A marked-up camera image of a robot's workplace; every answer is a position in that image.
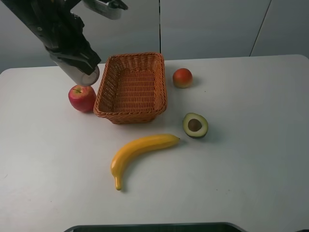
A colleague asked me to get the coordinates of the red apple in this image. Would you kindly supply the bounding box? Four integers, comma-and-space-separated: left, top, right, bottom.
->
68, 85, 96, 113

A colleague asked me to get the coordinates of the silver grey gripper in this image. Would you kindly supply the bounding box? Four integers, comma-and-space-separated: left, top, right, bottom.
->
83, 0, 128, 20

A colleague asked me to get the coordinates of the orange wicker basket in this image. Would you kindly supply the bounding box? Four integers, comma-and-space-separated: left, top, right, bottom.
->
94, 52, 168, 124

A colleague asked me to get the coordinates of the yellow banana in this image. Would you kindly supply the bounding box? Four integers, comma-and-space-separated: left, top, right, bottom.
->
111, 134, 180, 190

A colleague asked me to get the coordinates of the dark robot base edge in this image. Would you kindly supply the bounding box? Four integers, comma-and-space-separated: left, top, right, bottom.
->
66, 222, 245, 232

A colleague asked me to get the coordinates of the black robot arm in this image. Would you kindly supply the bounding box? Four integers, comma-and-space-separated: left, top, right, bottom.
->
3, 0, 101, 86

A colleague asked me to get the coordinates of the halved avocado with pit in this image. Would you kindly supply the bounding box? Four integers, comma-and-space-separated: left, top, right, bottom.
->
183, 113, 209, 139

